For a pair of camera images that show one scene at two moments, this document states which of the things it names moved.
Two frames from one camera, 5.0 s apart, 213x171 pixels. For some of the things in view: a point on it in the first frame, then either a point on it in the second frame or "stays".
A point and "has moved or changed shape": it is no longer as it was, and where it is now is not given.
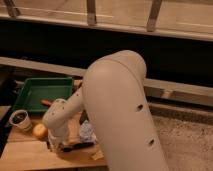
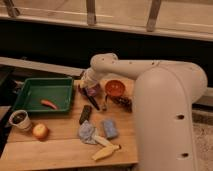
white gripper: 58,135 → 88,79
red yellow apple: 40,131 stays
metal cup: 20,119 stays
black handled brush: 68,148 has moved or changed shape
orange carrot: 46,102 stays
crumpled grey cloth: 86,132 stays
